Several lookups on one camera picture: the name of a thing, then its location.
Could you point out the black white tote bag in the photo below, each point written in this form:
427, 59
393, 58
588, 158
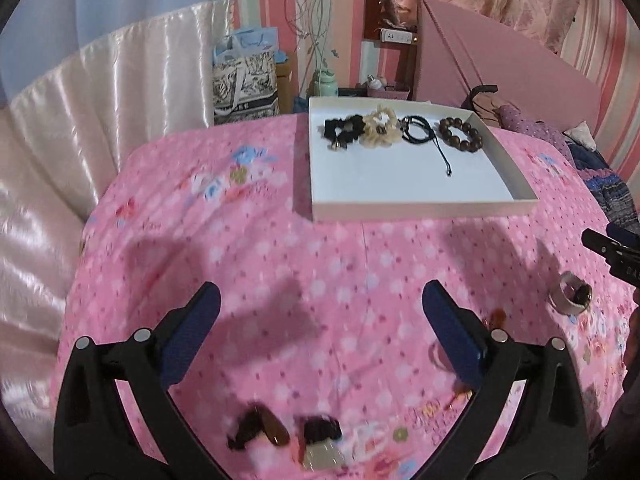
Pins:
245, 89

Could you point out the purple dotted pillow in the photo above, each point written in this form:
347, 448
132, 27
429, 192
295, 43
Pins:
512, 119

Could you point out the white shallow tray box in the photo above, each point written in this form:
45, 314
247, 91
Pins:
410, 181

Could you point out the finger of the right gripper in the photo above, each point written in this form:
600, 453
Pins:
619, 248

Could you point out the black hair scrunchie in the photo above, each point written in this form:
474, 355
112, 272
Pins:
342, 132

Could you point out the white power strip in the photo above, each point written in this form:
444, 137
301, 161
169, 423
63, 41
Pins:
397, 36

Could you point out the brown cardboard box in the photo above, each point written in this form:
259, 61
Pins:
285, 87

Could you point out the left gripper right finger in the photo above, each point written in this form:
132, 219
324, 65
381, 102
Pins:
547, 438

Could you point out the jade pendant black tassel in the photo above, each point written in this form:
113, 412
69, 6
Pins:
318, 437

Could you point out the cream satin curtain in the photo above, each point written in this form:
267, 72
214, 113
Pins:
63, 140

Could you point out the black strap bag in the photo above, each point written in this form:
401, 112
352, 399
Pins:
483, 101

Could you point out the pink storage basket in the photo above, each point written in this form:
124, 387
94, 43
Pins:
399, 92

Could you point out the light blue paper bag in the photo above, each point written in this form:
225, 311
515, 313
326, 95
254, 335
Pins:
245, 42

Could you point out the pink headboard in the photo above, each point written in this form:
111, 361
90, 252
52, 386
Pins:
459, 50

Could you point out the pink floral bedspread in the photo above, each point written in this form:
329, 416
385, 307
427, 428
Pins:
326, 318

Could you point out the beige flower scrunchie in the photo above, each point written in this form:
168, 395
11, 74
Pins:
381, 129

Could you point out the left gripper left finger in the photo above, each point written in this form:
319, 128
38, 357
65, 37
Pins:
93, 437

